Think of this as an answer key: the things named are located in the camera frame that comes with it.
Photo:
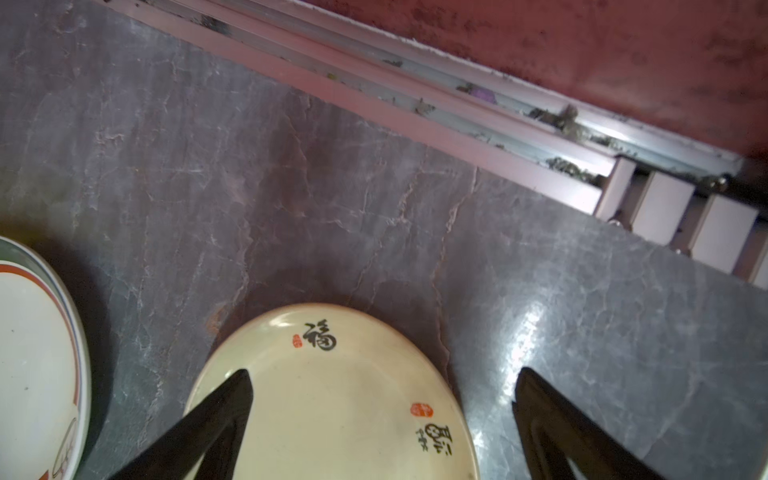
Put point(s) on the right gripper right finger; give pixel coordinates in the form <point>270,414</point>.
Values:
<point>558,438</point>

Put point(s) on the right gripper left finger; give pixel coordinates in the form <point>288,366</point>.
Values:
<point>206,441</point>

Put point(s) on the cream plate floral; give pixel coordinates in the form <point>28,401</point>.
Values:
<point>338,394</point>

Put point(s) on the green red rim plate front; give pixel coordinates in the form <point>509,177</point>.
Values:
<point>45,370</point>

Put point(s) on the right side floor rail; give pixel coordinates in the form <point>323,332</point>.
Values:
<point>666,188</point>

